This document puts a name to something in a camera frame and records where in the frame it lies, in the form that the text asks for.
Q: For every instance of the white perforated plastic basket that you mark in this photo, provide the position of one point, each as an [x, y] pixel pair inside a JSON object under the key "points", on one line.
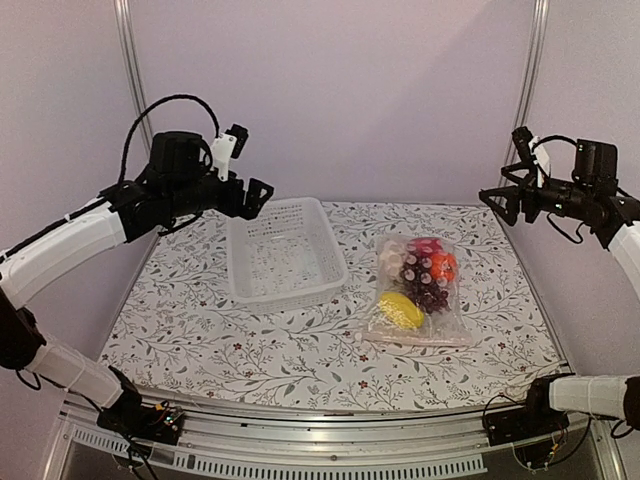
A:
{"points": [[287, 258]]}

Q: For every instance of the red toy pepper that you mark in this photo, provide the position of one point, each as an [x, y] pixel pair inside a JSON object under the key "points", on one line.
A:
{"points": [[425, 246]]}

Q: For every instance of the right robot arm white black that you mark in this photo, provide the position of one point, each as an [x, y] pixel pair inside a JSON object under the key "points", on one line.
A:
{"points": [[592, 196]]}

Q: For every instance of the left aluminium frame post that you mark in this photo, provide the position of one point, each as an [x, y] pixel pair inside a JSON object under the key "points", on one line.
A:
{"points": [[132, 69]]}

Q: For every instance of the yellow toy corn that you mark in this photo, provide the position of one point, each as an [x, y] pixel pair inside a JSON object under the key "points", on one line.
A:
{"points": [[400, 310]]}

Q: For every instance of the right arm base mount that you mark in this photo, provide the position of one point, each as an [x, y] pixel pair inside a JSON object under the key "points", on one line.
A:
{"points": [[525, 427]]}

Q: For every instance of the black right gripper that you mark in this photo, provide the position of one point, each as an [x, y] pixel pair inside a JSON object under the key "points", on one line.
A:
{"points": [[529, 189]]}

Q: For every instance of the dark red toy grapes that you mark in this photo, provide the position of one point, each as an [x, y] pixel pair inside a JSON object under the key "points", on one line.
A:
{"points": [[427, 294]]}

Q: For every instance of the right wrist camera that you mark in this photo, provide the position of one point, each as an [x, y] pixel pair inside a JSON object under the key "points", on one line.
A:
{"points": [[532, 156]]}

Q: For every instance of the floral patterned table mat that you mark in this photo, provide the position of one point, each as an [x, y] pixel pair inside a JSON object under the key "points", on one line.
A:
{"points": [[179, 329]]}

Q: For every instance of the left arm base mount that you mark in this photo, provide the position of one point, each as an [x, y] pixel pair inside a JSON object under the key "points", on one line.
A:
{"points": [[129, 417]]}

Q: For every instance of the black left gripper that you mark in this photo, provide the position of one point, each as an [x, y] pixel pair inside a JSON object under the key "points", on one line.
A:
{"points": [[252, 205]]}

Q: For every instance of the clear zip top bag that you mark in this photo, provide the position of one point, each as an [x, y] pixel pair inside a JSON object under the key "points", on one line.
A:
{"points": [[438, 330]]}

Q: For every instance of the right aluminium frame post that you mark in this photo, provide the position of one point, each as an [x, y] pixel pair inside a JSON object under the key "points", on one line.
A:
{"points": [[535, 48]]}

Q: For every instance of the aluminium frame post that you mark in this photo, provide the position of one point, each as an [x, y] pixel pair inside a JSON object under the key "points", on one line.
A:
{"points": [[132, 69], [535, 48]]}

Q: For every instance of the white toy cauliflower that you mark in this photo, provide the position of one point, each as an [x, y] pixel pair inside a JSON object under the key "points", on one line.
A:
{"points": [[391, 258]]}

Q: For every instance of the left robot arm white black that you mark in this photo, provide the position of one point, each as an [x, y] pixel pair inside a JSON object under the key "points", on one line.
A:
{"points": [[119, 215]]}

